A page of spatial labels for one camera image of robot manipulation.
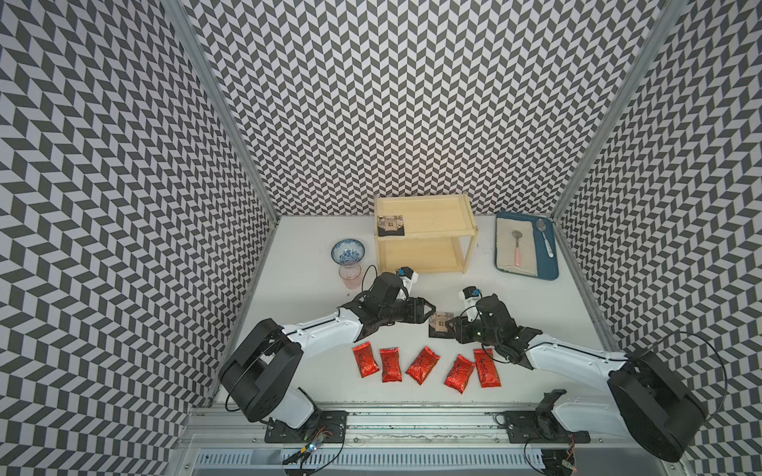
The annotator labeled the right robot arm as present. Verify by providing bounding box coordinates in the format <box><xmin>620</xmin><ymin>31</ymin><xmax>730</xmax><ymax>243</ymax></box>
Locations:
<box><xmin>446</xmin><ymin>295</ymin><xmax>710</xmax><ymax>462</ymax></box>

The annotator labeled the beige cloth on tray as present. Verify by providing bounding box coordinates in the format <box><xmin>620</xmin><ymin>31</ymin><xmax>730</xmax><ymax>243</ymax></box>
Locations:
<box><xmin>496</xmin><ymin>217</ymin><xmax>539</xmax><ymax>278</ymax></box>

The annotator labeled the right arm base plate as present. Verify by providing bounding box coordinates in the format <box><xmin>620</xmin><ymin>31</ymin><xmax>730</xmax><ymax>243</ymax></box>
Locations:
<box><xmin>501</xmin><ymin>411</ymin><xmax>591</xmax><ymax>444</ymax></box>

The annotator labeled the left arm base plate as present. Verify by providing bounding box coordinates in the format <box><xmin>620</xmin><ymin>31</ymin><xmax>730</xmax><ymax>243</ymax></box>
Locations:
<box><xmin>264</xmin><ymin>411</ymin><xmax>348</xmax><ymax>444</ymax></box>

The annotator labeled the black floral tea bag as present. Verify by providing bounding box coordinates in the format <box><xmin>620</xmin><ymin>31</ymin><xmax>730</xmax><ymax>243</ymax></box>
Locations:
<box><xmin>428</xmin><ymin>311</ymin><xmax>456</xmax><ymax>339</ymax></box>
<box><xmin>376</xmin><ymin>215</ymin><xmax>405</xmax><ymax>237</ymax></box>

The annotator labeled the wooden two-tier shelf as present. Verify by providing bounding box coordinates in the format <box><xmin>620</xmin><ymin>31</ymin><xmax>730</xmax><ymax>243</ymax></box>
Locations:
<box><xmin>374</xmin><ymin>194</ymin><xmax>479</xmax><ymax>274</ymax></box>

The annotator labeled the white handled spoon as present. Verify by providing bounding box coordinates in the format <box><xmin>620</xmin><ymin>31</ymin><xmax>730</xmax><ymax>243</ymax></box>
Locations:
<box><xmin>535</xmin><ymin>218</ymin><xmax>555</xmax><ymax>259</ymax></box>

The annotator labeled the aluminium front rail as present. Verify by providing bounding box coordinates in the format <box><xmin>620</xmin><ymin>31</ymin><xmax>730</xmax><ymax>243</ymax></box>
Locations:
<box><xmin>177</xmin><ymin>403</ymin><xmax>686</xmax><ymax>453</ymax></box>

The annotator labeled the pink transparent cup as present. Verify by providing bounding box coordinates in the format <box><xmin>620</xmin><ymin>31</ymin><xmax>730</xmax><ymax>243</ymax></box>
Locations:
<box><xmin>339</xmin><ymin>262</ymin><xmax>363</xmax><ymax>290</ymax></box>

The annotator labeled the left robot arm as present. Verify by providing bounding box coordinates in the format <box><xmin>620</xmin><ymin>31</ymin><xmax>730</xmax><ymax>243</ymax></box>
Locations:
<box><xmin>219</xmin><ymin>267</ymin><xmax>436</xmax><ymax>430</ymax></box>

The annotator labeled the pink handled spoon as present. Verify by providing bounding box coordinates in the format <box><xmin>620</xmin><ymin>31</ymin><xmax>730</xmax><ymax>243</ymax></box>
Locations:
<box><xmin>512</xmin><ymin>229</ymin><xmax>523</xmax><ymax>268</ymax></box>

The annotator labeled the blue white ceramic bowl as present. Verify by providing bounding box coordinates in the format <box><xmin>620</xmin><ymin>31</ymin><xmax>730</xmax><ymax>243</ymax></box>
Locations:
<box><xmin>331</xmin><ymin>238</ymin><xmax>365</xmax><ymax>266</ymax></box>

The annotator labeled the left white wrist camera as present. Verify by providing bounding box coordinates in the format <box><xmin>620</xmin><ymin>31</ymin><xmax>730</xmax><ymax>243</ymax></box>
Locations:
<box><xmin>397</xmin><ymin>267</ymin><xmax>419</xmax><ymax>294</ymax></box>

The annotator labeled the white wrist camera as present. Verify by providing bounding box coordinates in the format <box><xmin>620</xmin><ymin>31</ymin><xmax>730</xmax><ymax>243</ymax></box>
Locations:
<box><xmin>397</xmin><ymin>267</ymin><xmax>419</xmax><ymax>294</ymax></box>
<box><xmin>460</xmin><ymin>286</ymin><xmax>482</xmax><ymax>322</ymax></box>

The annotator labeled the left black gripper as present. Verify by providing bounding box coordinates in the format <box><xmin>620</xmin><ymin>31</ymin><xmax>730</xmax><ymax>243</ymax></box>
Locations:
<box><xmin>380</xmin><ymin>296</ymin><xmax>437</xmax><ymax>322</ymax></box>

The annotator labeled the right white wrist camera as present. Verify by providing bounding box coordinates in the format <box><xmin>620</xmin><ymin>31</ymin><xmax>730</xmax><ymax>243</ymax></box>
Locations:
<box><xmin>460</xmin><ymin>286</ymin><xmax>482</xmax><ymax>322</ymax></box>

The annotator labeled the red tea bag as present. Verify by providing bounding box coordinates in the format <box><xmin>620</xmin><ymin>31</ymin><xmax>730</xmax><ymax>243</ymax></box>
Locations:
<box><xmin>444</xmin><ymin>354</ymin><xmax>475</xmax><ymax>394</ymax></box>
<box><xmin>473</xmin><ymin>349</ymin><xmax>501</xmax><ymax>388</ymax></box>
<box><xmin>379</xmin><ymin>347</ymin><xmax>403</xmax><ymax>383</ymax></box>
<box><xmin>352</xmin><ymin>342</ymin><xmax>380</xmax><ymax>378</ymax></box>
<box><xmin>406</xmin><ymin>346</ymin><xmax>440</xmax><ymax>385</ymax></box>

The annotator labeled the teal tray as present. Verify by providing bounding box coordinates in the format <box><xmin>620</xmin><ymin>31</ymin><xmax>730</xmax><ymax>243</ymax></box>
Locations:
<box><xmin>494</xmin><ymin>211</ymin><xmax>560</xmax><ymax>281</ymax></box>

